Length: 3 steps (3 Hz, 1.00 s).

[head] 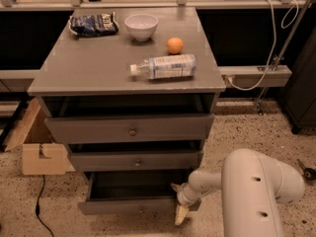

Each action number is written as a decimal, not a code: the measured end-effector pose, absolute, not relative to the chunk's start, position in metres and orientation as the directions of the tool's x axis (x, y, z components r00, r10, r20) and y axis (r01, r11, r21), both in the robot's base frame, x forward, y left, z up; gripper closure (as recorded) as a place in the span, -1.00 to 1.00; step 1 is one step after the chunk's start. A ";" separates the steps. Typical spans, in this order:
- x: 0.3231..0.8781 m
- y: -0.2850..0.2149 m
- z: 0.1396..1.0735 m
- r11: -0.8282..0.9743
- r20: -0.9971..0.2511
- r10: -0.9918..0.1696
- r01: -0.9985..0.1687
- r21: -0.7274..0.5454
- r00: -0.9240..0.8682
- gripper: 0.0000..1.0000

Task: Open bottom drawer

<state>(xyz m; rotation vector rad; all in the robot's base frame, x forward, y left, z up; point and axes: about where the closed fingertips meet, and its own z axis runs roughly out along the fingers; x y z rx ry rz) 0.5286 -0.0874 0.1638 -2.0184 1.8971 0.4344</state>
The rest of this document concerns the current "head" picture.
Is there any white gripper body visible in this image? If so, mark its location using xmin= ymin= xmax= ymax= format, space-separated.
xmin=177 ymin=183 xmax=200 ymax=206

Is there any grey bottom drawer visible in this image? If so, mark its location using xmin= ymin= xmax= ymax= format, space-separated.
xmin=78 ymin=169 xmax=192 ymax=215

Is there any grey drawer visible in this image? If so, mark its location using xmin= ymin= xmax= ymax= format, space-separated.
xmin=45 ymin=115 xmax=214 ymax=144
xmin=78 ymin=169 xmax=192 ymax=215
xmin=70 ymin=150 xmax=203 ymax=172

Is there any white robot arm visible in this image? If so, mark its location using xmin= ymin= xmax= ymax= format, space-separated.
xmin=172 ymin=149 xmax=305 ymax=237

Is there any grey top drawer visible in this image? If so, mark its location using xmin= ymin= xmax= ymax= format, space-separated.
xmin=45 ymin=115 xmax=214 ymax=144

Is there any grey middle drawer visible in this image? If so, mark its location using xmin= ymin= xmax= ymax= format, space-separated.
xmin=70 ymin=150 xmax=203 ymax=172

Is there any grey drawer cabinet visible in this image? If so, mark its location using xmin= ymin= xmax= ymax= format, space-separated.
xmin=27 ymin=6 xmax=227 ymax=194

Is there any clear plastic water bottle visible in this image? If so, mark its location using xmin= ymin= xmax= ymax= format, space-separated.
xmin=129 ymin=54 xmax=197 ymax=80

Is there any black caster wheel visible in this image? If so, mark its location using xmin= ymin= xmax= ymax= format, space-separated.
xmin=297 ymin=160 xmax=316 ymax=181

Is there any cardboard box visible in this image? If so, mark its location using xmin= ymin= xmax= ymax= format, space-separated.
xmin=5 ymin=99 xmax=74 ymax=175

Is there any orange fruit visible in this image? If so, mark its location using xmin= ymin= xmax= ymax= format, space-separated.
xmin=166 ymin=38 xmax=184 ymax=54

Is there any dark grey side cabinet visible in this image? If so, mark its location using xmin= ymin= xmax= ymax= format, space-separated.
xmin=279 ymin=28 xmax=316 ymax=134

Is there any white ceramic bowl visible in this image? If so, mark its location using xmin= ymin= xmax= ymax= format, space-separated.
xmin=124 ymin=14 xmax=158 ymax=41

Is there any metal support rod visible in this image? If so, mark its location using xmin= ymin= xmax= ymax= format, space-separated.
xmin=254 ymin=0 xmax=312 ymax=115

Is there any blue chip bag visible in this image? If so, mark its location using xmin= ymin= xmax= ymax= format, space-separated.
xmin=68 ymin=13 xmax=119 ymax=38

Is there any black power cable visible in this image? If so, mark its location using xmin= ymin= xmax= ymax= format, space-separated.
xmin=35 ymin=175 xmax=55 ymax=237

